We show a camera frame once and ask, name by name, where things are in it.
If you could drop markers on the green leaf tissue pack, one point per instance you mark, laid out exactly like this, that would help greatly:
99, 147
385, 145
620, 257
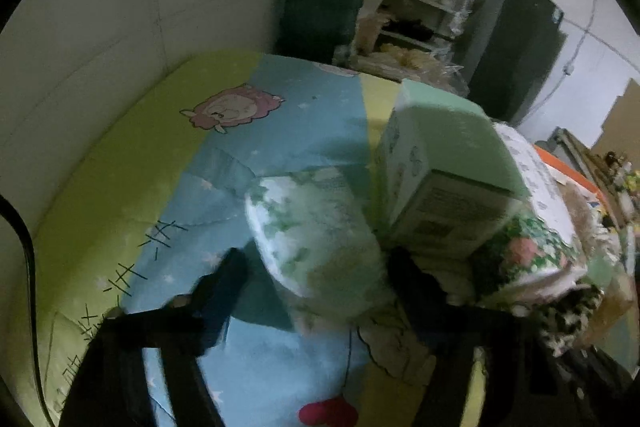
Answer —
315, 247

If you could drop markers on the leopard print cloth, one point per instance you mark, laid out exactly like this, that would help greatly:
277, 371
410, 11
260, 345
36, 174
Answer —
567, 322

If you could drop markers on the green tissue box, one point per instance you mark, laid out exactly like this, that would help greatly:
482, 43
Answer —
445, 132

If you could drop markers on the floral tissue pack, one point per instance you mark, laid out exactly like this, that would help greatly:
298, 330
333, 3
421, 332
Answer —
525, 262

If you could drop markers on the red soft toy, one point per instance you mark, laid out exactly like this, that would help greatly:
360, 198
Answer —
327, 413

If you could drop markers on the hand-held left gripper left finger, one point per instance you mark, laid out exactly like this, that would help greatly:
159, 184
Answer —
225, 302

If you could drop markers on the cardboard box with orange rim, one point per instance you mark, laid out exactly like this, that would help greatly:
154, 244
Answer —
555, 159

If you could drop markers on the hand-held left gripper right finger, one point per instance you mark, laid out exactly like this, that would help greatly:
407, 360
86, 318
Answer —
415, 294

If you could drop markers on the white printed tissue pack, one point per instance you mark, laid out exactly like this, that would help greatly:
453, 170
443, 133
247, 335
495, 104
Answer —
535, 167

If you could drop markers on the cartoon printed blanket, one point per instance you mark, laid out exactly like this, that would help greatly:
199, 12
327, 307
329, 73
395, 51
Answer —
150, 167

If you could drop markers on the dark refrigerator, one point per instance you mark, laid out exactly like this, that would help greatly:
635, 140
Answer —
515, 52

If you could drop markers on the clear plastic bags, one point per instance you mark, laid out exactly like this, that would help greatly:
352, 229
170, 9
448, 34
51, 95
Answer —
415, 59

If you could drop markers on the blue water jug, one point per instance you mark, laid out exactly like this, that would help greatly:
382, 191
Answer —
320, 17

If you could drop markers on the cardboard sheet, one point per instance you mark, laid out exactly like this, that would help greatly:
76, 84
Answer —
620, 117

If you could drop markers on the wall outlet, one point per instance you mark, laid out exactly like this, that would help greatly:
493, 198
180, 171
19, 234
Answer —
567, 69

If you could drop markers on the white sack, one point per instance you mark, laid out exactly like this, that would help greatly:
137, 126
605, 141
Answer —
372, 24

